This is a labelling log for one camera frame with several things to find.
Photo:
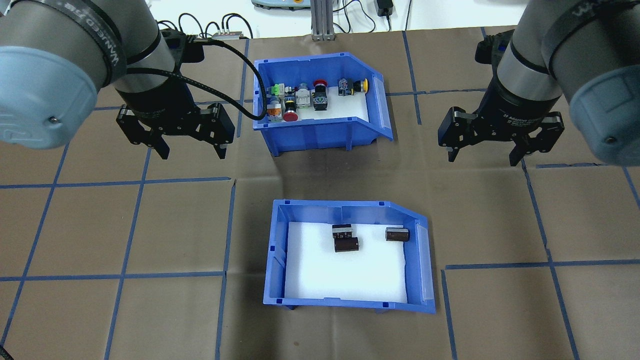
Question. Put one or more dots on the blue plastic switch bin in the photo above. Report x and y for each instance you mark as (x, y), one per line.
(310, 135)

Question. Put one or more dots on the blue plastic battery bin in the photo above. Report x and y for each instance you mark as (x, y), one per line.
(350, 212)

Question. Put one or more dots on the dark brown cylindrical battery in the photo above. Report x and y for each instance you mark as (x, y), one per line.
(346, 245)
(397, 235)

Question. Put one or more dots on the dark battery with silver band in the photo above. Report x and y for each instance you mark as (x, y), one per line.
(342, 231)

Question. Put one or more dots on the red mushroom push button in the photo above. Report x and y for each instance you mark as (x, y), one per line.
(290, 116)

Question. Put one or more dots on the silver usb hub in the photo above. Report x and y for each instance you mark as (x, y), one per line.
(227, 35)

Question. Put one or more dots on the yellow push button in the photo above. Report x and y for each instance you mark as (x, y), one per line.
(357, 87)

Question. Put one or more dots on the grey teach pendant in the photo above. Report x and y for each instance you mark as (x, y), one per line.
(280, 4)

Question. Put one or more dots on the black power adapter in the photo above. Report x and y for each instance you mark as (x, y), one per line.
(385, 6)

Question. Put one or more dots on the white switch with orange clip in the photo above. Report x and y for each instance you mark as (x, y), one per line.
(274, 111)

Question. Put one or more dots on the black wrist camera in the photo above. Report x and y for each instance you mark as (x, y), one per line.
(187, 47)
(495, 50)

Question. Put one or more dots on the green and white switch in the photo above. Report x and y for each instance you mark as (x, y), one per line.
(276, 90)

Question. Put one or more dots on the white switch block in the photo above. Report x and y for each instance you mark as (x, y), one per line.
(303, 99)

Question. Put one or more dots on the black switch with red cap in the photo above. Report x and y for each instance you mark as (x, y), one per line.
(320, 97)

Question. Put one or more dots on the aluminium profile post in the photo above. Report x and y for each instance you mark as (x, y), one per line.
(322, 22)

